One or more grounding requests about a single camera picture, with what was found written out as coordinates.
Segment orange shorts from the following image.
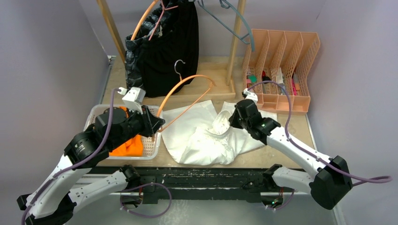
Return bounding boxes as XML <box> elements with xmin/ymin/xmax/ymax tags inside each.
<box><xmin>108</xmin><ymin>106</ymin><xmax>144</xmax><ymax>157</ymax></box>

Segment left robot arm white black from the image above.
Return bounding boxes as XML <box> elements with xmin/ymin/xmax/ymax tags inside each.
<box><xmin>17</xmin><ymin>105</ymin><xmax>165</xmax><ymax>225</ymax></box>

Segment white shorts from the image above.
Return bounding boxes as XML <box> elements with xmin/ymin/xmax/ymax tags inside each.
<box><xmin>161</xmin><ymin>100</ymin><xmax>264</xmax><ymax>166</ymax></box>

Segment orange hanger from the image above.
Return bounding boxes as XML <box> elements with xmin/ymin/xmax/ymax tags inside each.
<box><xmin>130</xmin><ymin>0</ymin><xmax>159</xmax><ymax>40</ymax></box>
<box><xmin>156</xmin><ymin>59</ymin><xmax>216</xmax><ymax>134</ymax></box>

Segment grey-blue plastic hanger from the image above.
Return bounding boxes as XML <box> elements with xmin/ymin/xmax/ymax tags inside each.
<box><xmin>197</xmin><ymin>0</ymin><xmax>256</xmax><ymax>53</ymax></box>

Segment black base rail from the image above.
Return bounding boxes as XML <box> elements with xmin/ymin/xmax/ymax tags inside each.
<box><xmin>93</xmin><ymin>166</ymin><xmax>281</xmax><ymax>205</ymax></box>

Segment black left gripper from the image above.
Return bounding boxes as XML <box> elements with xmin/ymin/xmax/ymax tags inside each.
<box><xmin>110</xmin><ymin>103</ymin><xmax>166</xmax><ymax>150</ymax></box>

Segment black shorts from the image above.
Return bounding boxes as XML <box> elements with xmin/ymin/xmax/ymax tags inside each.
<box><xmin>138</xmin><ymin>0</ymin><xmax>199</xmax><ymax>98</ymax></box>

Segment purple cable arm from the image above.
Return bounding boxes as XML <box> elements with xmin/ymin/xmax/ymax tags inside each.
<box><xmin>20</xmin><ymin>88</ymin><xmax>122</xmax><ymax>225</ymax></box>
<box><xmin>247</xmin><ymin>81</ymin><xmax>393</xmax><ymax>187</ymax></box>

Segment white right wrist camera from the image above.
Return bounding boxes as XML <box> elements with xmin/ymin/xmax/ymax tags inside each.
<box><xmin>242</xmin><ymin>88</ymin><xmax>258</xmax><ymax>104</ymax></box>

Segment green small item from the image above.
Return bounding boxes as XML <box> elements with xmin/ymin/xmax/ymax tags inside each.
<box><xmin>247</xmin><ymin>75</ymin><xmax>257</xmax><ymax>83</ymax></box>

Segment dark camouflage shorts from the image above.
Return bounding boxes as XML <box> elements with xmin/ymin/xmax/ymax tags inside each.
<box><xmin>125</xmin><ymin>6</ymin><xmax>169</xmax><ymax>89</ymax></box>

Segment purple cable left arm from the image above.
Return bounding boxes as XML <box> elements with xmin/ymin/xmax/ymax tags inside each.
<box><xmin>20</xmin><ymin>88</ymin><xmax>122</xmax><ymax>225</ymax></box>

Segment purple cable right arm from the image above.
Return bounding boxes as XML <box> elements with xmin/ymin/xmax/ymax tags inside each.
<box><xmin>247</xmin><ymin>81</ymin><xmax>393</xmax><ymax>187</ymax></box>

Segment wooden clothes rack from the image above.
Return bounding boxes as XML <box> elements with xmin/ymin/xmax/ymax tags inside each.
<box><xmin>97</xmin><ymin>0</ymin><xmax>238</xmax><ymax>103</ymax></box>

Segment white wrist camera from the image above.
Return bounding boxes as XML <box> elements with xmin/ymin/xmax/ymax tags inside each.
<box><xmin>242</xmin><ymin>88</ymin><xmax>258</xmax><ymax>104</ymax></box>
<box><xmin>118</xmin><ymin>87</ymin><xmax>146</xmax><ymax>114</ymax></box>

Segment pink thin hanger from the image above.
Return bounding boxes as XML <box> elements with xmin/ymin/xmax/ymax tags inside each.
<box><xmin>148</xmin><ymin>0</ymin><xmax>178</xmax><ymax>41</ymax></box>

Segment pink plastic file organizer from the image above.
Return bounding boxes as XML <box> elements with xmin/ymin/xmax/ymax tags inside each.
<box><xmin>242</xmin><ymin>29</ymin><xmax>321</xmax><ymax>115</ymax></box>

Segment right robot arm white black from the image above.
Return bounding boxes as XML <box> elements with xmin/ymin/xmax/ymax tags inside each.
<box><xmin>229</xmin><ymin>99</ymin><xmax>353</xmax><ymax>210</ymax></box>

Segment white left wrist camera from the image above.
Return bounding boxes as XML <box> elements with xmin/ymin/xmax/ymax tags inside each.
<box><xmin>118</xmin><ymin>87</ymin><xmax>146</xmax><ymax>114</ymax></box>

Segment pink small bottle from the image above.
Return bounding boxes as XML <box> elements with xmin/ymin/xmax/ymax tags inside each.
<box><xmin>246</xmin><ymin>79</ymin><xmax>255</xmax><ymax>91</ymax></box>

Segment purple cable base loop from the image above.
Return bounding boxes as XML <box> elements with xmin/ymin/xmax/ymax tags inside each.
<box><xmin>119</xmin><ymin>182</ymin><xmax>172</xmax><ymax>218</ymax></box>

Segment white plastic basket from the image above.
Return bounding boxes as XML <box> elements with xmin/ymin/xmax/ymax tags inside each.
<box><xmin>84</xmin><ymin>104</ymin><xmax>161</xmax><ymax>160</ymax></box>

